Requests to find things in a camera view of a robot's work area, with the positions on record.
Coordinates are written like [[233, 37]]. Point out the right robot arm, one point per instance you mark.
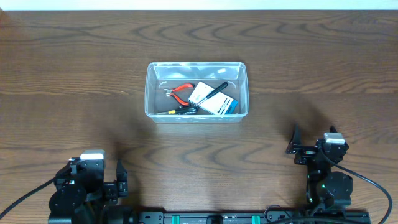
[[327, 191]]

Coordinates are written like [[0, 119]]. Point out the clear plastic container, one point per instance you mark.
[[161, 75]]

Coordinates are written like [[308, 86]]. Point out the white blue card package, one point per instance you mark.
[[220, 104]]

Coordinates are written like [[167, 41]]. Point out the red handled pliers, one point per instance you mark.
[[173, 92]]

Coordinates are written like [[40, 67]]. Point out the yellow black screwdriver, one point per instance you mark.
[[181, 111]]

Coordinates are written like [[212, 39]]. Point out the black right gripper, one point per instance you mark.
[[307, 153]]

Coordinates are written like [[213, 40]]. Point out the black handled claw hammer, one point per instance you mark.
[[203, 92]]

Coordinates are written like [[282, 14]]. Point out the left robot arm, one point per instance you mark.
[[83, 196]]

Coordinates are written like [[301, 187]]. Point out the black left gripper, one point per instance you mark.
[[111, 190]]

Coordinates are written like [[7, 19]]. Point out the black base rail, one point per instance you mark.
[[272, 215]]

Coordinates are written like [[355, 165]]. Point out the silver ring spanner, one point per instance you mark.
[[205, 119]]

